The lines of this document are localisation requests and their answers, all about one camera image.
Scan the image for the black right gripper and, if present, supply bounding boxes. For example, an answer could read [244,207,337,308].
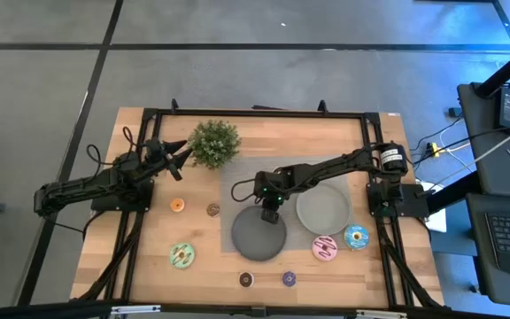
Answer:
[259,194,283,224]

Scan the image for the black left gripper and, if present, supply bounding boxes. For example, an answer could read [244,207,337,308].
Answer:
[142,137,194,182]

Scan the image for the large pink donut dark drizzle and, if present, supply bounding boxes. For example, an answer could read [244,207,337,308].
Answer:
[311,235,339,262]

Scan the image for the large blue donut white drizzle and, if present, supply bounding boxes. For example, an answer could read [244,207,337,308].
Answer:
[343,223,371,252]

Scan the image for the dark grey round plate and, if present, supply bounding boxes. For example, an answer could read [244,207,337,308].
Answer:
[230,205,288,262]

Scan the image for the potted green artificial plant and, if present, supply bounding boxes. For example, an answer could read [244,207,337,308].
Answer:
[187,119,242,170]

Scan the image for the light grey round plate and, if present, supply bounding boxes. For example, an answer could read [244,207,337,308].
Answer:
[296,182,352,236]

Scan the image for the large green donut dark drizzle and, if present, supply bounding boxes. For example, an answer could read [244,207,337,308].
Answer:
[168,242,197,270]

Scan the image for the white paper sheet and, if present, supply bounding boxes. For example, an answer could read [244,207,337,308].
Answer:
[416,180,447,234]

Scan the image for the black crossbar silver brackets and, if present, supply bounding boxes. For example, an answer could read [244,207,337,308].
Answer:
[0,299,510,319]

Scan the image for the black side desk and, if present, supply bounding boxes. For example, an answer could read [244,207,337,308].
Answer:
[456,82,510,307]

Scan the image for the black diagonal pole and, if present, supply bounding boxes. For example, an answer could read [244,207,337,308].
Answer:
[475,38,510,99]

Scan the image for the black arm loop cable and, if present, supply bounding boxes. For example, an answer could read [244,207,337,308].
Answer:
[85,126,137,168]

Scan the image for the black aluminium table frame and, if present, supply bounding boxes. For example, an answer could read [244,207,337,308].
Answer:
[77,97,444,311]

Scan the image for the white thin cable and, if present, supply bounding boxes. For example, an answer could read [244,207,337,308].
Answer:
[431,118,510,187]

